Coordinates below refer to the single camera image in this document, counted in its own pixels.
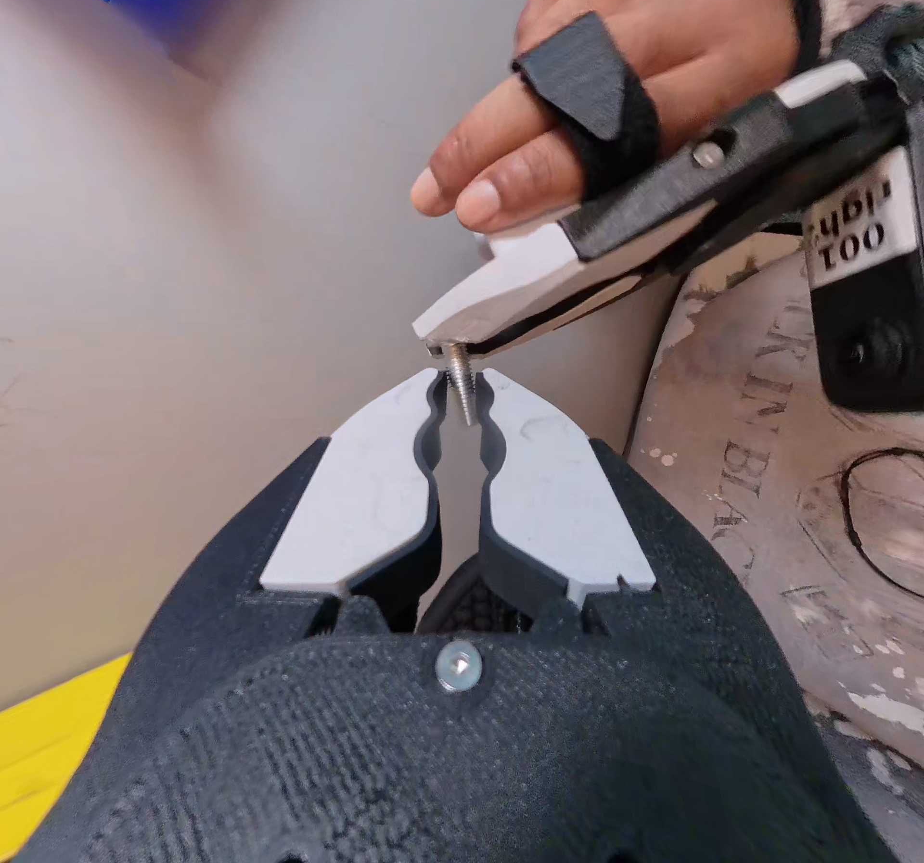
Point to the yellow plastic bin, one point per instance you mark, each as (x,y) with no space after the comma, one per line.
(43,755)

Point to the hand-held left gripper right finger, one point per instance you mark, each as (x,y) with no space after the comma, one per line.
(563,509)

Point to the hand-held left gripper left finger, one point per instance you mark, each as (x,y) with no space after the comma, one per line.
(361,502)

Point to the person's right hand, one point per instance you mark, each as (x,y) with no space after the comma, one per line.
(686,33)

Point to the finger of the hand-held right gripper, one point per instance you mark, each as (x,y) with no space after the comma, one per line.
(505,278)
(563,320)

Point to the silver hex bolt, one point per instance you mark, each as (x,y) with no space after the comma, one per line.
(460,387)

